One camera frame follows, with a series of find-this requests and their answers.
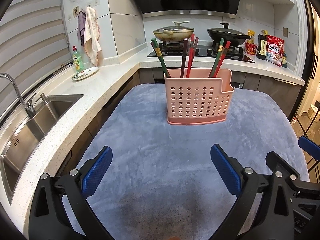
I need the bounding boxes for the purple hanging cloth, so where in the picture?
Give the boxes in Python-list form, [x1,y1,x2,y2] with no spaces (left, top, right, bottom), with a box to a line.
[77,10,86,47]

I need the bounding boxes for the maroon chopstick gold band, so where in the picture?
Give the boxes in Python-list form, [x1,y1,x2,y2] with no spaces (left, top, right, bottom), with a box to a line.
[150,42,169,78]

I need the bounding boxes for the white window blinds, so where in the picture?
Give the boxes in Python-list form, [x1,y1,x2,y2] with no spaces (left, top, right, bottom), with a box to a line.
[0,0,73,111]

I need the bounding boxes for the dark soy sauce bottle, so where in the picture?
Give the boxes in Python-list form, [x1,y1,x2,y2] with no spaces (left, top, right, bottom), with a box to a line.
[256,30,268,60]

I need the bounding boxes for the black wok with lid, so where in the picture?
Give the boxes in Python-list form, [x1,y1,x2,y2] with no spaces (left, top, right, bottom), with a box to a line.
[207,23,249,47]

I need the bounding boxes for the red cereal bag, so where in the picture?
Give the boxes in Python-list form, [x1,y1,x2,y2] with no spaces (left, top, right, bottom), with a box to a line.
[266,35,284,67]

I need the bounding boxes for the brown chopstick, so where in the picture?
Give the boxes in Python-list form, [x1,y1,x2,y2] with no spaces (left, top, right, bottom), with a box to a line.
[180,38,188,78]

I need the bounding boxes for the beige pan with lid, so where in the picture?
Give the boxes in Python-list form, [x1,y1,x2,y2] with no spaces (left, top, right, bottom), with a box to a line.
[153,21,194,43]

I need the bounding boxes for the bright red chopstick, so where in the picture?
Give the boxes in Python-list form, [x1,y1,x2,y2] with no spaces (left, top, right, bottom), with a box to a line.
[214,41,231,77]
[186,34,195,78]

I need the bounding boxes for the yellow snack bag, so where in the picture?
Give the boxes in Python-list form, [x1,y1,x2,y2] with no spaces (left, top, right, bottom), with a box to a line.
[247,29,255,43]

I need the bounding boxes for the black gas stove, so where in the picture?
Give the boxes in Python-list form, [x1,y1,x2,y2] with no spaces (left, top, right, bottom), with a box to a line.
[158,42,255,63]

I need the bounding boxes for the soap dispenser pump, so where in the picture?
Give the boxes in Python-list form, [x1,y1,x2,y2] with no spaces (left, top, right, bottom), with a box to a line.
[34,93,48,108]

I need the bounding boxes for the dark red chopstick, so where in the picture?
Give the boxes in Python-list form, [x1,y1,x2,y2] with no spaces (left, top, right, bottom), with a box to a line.
[210,47,226,77]
[191,37,199,67]

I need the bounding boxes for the green dish soap bottle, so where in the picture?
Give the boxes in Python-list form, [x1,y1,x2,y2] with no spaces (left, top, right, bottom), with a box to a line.
[72,46,85,73]

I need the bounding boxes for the green chopstick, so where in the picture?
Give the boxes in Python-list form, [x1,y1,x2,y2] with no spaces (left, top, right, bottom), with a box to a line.
[209,38,224,77]
[151,38,171,78]

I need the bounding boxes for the chrome faucet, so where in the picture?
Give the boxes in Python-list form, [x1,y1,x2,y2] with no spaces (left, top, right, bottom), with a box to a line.
[0,73,36,119]

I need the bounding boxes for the white hanging towel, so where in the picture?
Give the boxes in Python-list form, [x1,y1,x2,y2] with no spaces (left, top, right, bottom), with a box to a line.
[84,6,102,66]

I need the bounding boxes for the patterned plate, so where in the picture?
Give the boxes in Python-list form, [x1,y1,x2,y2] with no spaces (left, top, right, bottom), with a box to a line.
[72,67,99,81]

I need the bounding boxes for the pink perforated utensil holder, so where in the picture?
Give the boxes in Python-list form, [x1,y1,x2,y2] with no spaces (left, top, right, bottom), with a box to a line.
[164,68,234,125]

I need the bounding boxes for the stainless steel sink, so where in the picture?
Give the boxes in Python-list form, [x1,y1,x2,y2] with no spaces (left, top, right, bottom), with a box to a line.
[1,94,83,203]

